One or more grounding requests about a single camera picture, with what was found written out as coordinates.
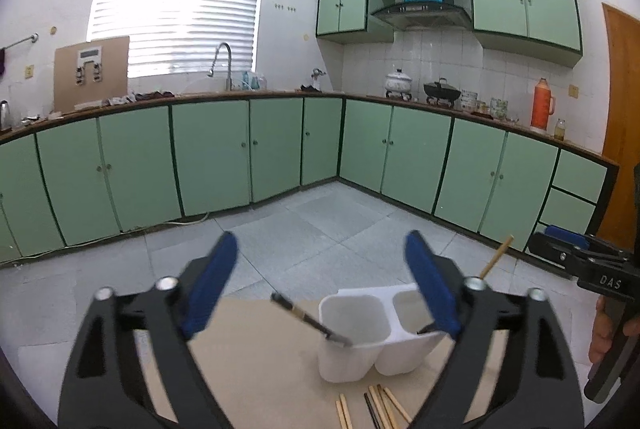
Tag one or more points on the steel kitchen faucet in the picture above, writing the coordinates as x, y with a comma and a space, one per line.
226, 59

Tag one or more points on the green base cabinets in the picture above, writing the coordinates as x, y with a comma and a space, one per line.
210, 154

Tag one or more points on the small wall tap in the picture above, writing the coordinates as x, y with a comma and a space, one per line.
317, 76

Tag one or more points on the wooden door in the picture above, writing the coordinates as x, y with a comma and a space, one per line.
620, 109

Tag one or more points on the brown water purifier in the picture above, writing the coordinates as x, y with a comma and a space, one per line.
70, 79

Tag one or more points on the person's right hand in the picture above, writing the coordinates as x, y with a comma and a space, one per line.
600, 334

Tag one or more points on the steel towel bar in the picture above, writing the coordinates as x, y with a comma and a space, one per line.
20, 41

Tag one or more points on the patterned cup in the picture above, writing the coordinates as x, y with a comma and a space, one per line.
498, 107

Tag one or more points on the bottles beside sink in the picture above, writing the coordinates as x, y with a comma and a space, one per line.
255, 81

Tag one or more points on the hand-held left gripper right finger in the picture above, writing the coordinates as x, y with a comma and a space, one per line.
432, 284

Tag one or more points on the black range hood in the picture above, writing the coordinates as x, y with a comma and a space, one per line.
420, 14

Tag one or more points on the orange thermos flask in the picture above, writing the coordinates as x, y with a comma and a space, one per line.
541, 106

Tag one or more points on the white lidded pot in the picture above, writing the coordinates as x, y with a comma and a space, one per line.
398, 83

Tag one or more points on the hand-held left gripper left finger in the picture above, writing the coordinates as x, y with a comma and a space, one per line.
210, 289

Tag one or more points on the crumpled cloths on counter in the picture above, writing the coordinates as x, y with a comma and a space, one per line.
140, 97

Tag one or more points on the stack of bowls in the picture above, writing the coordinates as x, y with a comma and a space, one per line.
468, 101

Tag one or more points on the black wok with lid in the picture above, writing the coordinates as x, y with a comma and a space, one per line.
442, 91

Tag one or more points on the glass jar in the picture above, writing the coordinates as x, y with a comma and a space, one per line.
560, 131

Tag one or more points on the steel electric kettle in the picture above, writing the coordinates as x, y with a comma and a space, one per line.
4, 114

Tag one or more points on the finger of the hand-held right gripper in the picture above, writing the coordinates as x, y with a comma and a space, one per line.
560, 251
567, 230

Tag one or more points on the white two-compartment utensil holder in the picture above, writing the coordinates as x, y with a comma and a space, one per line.
350, 324

